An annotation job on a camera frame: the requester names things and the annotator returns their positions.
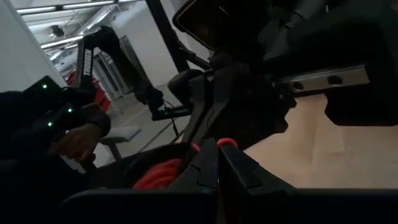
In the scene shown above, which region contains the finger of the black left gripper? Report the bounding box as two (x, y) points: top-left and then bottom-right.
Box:
(167, 68), (231, 149)
(264, 18), (398, 127)

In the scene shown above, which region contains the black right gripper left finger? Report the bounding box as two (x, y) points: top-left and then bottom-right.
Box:
(58, 138), (219, 224)

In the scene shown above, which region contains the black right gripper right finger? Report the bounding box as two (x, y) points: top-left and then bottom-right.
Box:
(218, 144), (398, 224)

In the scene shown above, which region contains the red cord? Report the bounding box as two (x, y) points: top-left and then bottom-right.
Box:
(132, 137), (239, 190)

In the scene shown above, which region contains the person's forearm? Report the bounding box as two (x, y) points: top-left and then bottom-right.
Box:
(73, 105), (112, 138)

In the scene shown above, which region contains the grey stool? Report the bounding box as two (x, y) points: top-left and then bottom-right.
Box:
(98, 125), (142, 162)

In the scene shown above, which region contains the person's hand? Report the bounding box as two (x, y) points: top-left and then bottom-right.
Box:
(48, 123), (105, 164)

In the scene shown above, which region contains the red storage crate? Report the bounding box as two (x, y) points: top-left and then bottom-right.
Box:
(66, 70), (113, 113)

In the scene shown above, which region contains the black ceiling-mounted device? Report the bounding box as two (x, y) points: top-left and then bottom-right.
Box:
(50, 24), (65, 38)

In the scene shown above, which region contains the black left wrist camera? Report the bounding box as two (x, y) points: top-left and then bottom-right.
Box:
(172, 0), (274, 52)

